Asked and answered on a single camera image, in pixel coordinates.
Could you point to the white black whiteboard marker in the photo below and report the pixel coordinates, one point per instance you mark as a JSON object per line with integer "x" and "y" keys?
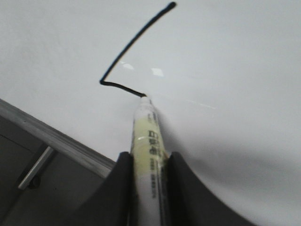
{"x": 151, "y": 206}

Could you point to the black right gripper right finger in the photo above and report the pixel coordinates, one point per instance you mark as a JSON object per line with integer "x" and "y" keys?
{"x": 191, "y": 203}

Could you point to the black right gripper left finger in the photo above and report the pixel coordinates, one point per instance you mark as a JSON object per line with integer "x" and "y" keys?
{"x": 109, "y": 205}

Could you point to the white whiteboard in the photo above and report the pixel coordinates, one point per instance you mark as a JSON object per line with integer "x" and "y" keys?
{"x": 224, "y": 76}

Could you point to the dark cabinet with handle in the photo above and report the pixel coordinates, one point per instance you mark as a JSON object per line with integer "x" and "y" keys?
{"x": 38, "y": 185}

